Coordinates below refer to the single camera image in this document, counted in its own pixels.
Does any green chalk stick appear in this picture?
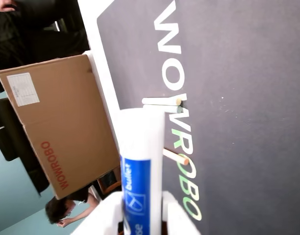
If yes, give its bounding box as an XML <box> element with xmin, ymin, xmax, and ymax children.
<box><xmin>143</xmin><ymin>104</ymin><xmax>183</xmax><ymax>114</ymax></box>

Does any brown wooden frame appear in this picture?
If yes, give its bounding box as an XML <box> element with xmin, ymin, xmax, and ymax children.
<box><xmin>97</xmin><ymin>168</ymin><xmax>122</xmax><ymax>199</ymax></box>

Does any yellow chalk stick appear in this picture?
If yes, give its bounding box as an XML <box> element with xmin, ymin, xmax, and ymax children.
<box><xmin>142</xmin><ymin>97</ymin><xmax>182</xmax><ymax>105</ymax></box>

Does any brown cardboard box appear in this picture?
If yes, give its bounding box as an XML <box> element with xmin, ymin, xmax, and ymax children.
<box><xmin>0</xmin><ymin>53</ymin><xmax>121</xmax><ymax>200</ymax></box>

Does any blue capped white marker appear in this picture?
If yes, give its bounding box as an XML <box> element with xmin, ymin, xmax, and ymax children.
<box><xmin>117</xmin><ymin>107</ymin><xmax>165</xmax><ymax>235</ymax></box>

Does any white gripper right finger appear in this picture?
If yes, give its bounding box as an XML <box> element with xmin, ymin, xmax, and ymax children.
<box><xmin>162</xmin><ymin>190</ymin><xmax>201</xmax><ymax>235</ymax></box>

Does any black chair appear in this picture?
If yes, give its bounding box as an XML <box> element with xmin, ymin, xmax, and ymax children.
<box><xmin>0</xmin><ymin>95</ymin><xmax>51</xmax><ymax>196</ymax></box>

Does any grey WOWROBO mat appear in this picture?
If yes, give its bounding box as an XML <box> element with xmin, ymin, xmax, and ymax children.
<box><xmin>96</xmin><ymin>0</ymin><xmax>300</xmax><ymax>235</ymax></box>

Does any person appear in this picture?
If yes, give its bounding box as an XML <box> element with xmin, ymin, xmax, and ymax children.
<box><xmin>0</xmin><ymin>0</ymin><xmax>91</xmax><ymax>95</ymax></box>
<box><xmin>45</xmin><ymin>190</ymin><xmax>101</xmax><ymax>229</ymax></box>

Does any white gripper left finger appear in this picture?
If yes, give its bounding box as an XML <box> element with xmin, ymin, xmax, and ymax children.
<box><xmin>71</xmin><ymin>192</ymin><xmax>124</xmax><ymax>235</ymax></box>

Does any orange chalk stick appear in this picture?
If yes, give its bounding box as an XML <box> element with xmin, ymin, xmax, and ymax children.
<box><xmin>163</xmin><ymin>147</ymin><xmax>190</xmax><ymax>165</ymax></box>

